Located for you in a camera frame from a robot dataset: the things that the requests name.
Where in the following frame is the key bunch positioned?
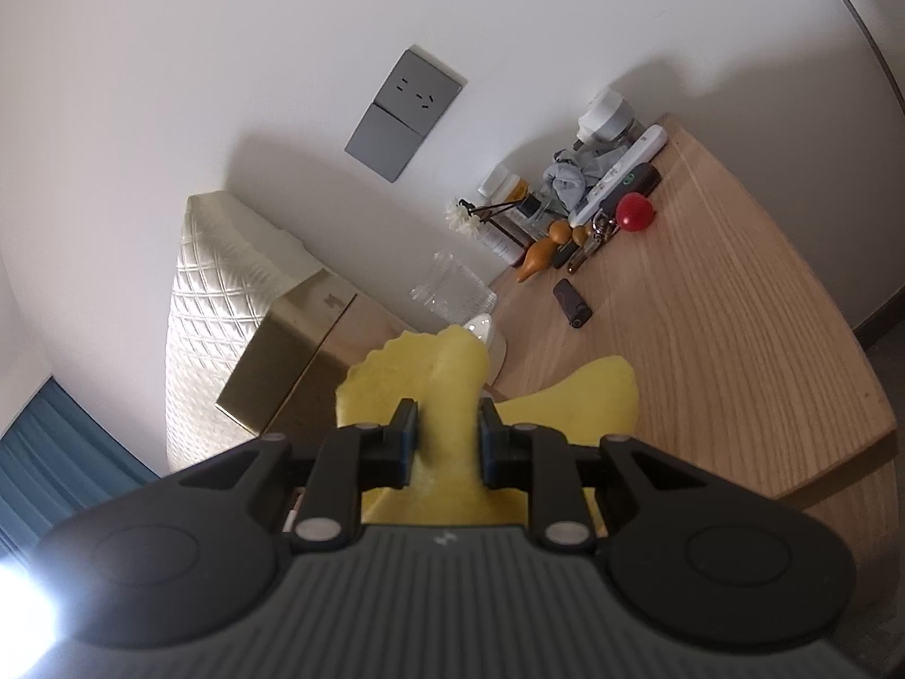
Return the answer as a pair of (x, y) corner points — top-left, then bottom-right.
(566, 214), (618, 274)

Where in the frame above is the grey wall socket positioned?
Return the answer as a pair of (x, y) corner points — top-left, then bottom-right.
(373, 46), (468, 140)

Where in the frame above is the black oval device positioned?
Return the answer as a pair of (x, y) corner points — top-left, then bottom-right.
(601, 162), (663, 212)

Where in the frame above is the white wardrobe grey trim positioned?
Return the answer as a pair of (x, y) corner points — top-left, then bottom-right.
(799, 0), (905, 118)

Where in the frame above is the blue curtain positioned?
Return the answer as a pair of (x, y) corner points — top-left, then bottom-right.
(0, 377), (161, 570)

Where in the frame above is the red ball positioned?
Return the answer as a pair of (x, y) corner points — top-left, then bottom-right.
(615, 194), (656, 234)

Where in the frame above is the black lighter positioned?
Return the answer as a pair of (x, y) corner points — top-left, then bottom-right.
(553, 278), (592, 330)

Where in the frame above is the gold rectangular box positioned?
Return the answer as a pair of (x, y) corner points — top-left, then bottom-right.
(216, 269), (420, 441)

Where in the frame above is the wooden nightstand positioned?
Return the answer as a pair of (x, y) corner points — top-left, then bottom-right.
(486, 111), (905, 535)

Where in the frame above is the grey wall switch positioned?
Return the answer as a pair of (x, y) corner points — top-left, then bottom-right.
(344, 102), (429, 183)

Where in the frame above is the cream quilted headboard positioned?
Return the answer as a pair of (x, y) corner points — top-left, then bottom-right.
(164, 191), (333, 474)

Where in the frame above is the clear ribbed glass jar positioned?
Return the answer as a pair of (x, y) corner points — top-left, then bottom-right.
(410, 249), (497, 328)

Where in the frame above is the yellow cleaning cloth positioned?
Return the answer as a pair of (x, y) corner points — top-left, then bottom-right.
(334, 324), (641, 539)

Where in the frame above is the white jar lid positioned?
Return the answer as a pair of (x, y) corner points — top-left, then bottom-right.
(458, 312), (511, 386)

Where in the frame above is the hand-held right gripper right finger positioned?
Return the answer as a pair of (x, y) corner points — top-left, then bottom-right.
(477, 399), (708, 553)

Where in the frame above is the orange gourd ornament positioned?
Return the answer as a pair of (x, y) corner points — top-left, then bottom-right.
(514, 219), (574, 283)

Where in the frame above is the white round plug device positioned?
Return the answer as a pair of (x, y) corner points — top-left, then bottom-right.
(575, 87), (641, 151)

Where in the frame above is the white remote control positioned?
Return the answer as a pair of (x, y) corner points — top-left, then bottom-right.
(569, 123), (667, 226)

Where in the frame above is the grey crumpled cloth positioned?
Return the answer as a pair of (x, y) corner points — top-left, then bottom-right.
(542, 148), (604, 212)

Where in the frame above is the white flower ornament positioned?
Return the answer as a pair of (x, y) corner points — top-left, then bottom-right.
(445, 199), (483, 235)

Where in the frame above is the white bottle orange label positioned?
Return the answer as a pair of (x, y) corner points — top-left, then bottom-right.
(479, 165), (531, 203)

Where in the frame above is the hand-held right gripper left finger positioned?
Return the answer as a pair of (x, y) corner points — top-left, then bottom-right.
(180, 398), (425, 553)

